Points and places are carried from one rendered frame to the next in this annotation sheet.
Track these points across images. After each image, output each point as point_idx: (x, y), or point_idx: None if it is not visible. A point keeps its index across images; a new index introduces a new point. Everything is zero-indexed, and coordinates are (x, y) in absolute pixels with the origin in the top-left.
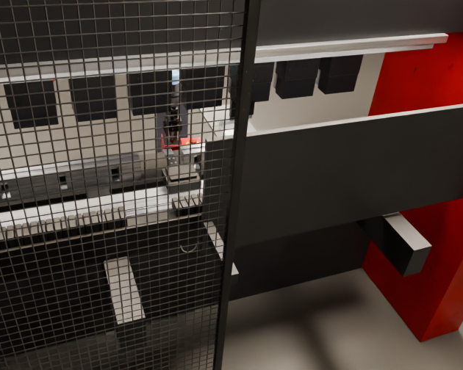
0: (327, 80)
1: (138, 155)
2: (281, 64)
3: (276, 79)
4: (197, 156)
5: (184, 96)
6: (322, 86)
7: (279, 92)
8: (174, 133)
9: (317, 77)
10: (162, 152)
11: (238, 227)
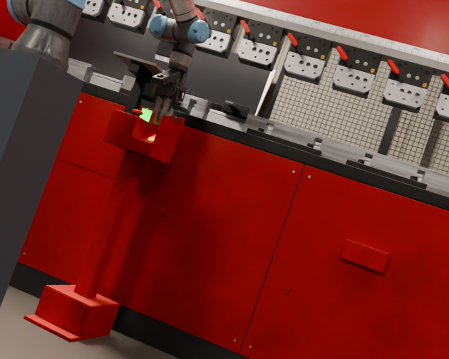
0: (108, 10)
1: (228, 127)
2: (152, 3)
3: (143, 17)
4: (187, 108)
5: (229, 48)
6: (103, 16)
7: (142, 28)
8: (161, 107)
9: (101, 8)
10: (203, 119)
11: None
